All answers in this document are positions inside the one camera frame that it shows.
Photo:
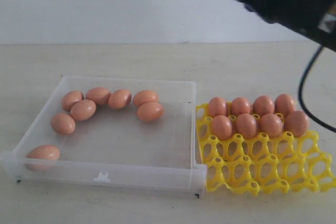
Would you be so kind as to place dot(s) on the brown egg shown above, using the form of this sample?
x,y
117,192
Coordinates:
x,y
119,99
284,104
271,124
246,125
297,123
99,95
62,124
240,105
70,99
83,110
150,111
221,126
263,105
145,96
217,106

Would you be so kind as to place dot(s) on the yellow plastic egg rack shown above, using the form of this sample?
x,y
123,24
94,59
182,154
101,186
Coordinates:
x,y
263,164

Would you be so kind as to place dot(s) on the clear plastic tray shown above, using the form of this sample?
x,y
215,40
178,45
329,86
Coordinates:
x,y
114,148

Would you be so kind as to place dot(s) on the brown egg front left corner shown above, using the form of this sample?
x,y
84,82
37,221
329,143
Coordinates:
x,y
47,152

